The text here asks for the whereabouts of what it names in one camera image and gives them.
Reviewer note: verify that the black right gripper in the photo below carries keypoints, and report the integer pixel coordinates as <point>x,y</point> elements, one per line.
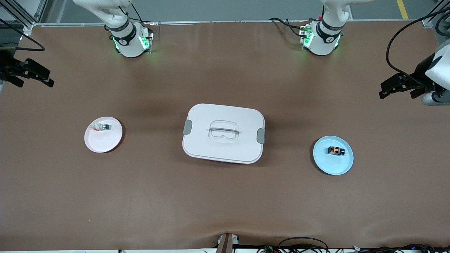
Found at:
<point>7,64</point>

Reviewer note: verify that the pale pink round plate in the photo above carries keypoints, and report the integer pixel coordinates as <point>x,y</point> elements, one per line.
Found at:
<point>103,142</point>

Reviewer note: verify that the brown table mat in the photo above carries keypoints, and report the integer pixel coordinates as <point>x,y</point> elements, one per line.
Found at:
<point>225,196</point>

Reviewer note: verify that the light blue round plate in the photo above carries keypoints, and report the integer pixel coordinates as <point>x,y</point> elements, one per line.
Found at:
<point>330,165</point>

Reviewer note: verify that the white lidded storage box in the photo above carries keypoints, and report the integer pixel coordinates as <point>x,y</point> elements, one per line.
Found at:
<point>225,151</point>

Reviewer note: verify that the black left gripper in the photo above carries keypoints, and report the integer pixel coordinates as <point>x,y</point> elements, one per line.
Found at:
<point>418,74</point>

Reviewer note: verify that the aluminium frame profile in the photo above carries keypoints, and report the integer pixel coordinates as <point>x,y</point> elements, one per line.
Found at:
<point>28,25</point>
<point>427,21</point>

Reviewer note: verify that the brown post with white block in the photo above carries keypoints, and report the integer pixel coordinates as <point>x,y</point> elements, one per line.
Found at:
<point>226,244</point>

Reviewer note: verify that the white and green push-button switch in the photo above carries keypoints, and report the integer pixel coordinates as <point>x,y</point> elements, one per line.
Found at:
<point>102,127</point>

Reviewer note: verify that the black and orange push-button switch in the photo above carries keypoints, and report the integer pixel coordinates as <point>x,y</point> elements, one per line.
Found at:
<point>335,150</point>

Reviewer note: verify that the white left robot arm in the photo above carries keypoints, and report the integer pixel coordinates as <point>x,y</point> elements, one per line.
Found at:
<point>321,42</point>

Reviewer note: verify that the grey box latch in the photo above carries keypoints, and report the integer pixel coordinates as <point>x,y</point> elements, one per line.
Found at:
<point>261,136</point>
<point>187,127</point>

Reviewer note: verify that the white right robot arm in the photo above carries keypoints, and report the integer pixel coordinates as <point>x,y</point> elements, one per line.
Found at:
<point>128,42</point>

